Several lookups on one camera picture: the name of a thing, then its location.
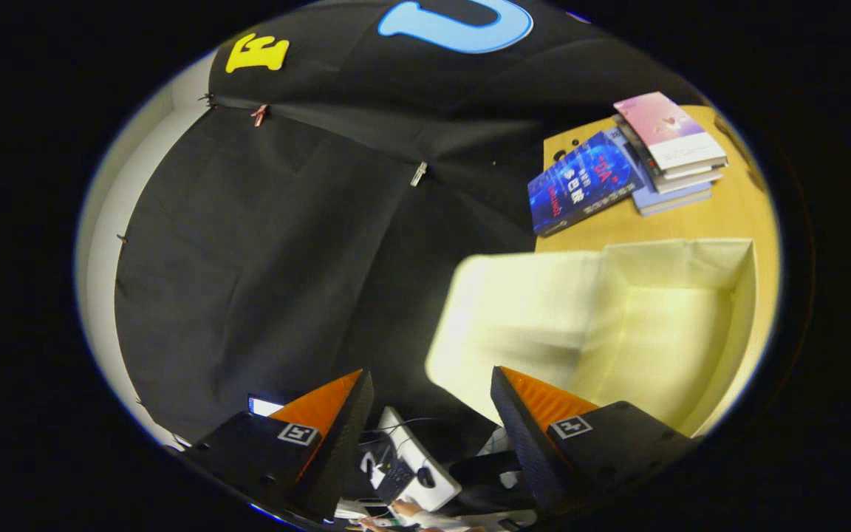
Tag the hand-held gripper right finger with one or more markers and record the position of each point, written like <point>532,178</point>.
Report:
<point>525,451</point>

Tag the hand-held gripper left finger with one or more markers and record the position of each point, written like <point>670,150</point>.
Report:
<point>333,451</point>

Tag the translucent storage box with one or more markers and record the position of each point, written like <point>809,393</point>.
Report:
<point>654,332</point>

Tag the white and black device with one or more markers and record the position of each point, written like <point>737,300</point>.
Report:
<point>407,436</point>

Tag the lit screen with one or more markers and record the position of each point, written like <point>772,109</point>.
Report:
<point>264,406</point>

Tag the black backdrop cloth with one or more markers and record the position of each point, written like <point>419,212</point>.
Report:
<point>285,258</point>

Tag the dark blue book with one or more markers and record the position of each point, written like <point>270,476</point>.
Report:
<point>580,185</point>

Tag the light blue book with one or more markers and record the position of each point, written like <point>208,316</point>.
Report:
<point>673,201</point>

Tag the white book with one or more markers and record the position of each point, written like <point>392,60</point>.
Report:
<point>691,179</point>

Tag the pink clothes peg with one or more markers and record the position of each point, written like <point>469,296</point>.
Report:
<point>259,114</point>

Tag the pink cover book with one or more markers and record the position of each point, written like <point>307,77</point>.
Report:
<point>662,125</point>

